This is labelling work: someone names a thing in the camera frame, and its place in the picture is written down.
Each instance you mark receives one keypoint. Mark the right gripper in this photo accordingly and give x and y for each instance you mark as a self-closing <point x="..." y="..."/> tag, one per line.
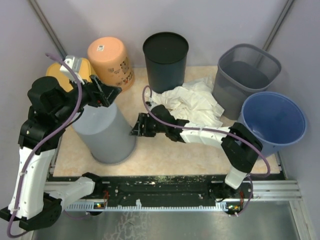
<point x="139" y="130"/>

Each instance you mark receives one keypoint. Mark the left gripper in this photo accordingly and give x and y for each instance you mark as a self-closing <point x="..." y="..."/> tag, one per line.
<point x="99" y="95"/>

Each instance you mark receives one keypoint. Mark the grey round bin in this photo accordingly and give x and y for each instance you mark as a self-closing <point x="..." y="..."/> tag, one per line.
<point x="106" y="133"/>

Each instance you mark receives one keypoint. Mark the peach plastic bucket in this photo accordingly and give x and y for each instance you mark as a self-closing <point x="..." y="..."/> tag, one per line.
<point x="110" y="61"/>

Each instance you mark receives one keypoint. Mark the yellow slotted plastic basket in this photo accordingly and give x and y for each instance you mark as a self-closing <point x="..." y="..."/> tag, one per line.
<point x="85" y="71"/>

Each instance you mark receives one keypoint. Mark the black round bin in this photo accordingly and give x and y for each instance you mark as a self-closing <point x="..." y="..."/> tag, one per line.
<point x="165" y="58"/>

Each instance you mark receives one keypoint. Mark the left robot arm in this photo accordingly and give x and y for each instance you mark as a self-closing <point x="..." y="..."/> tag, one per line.
<point x="52" y="109"/>

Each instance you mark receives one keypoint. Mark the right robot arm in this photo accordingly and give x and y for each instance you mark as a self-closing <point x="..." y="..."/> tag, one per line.
<point x="237" y="142"/>

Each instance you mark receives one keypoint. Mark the white crumpled cloth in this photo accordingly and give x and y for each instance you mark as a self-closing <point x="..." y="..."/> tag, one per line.
<point x="192" y="101"/>

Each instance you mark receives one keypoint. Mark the grey mesh bin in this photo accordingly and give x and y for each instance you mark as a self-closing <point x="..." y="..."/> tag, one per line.
<point x="242" y="71"/>

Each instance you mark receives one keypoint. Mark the blue round bin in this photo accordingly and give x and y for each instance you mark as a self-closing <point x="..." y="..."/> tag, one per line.
<point x="274" y="119"/>

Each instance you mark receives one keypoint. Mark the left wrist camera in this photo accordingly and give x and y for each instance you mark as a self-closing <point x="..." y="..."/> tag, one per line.
<point x="74" y="63"/>

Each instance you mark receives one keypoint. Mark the black mounting rail base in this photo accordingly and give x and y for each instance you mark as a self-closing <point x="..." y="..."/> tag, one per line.
<point x="164" y="178"/>

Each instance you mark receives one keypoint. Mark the aluminium frame rail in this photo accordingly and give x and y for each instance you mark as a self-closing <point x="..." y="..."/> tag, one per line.
<point x="275" y="190"/>

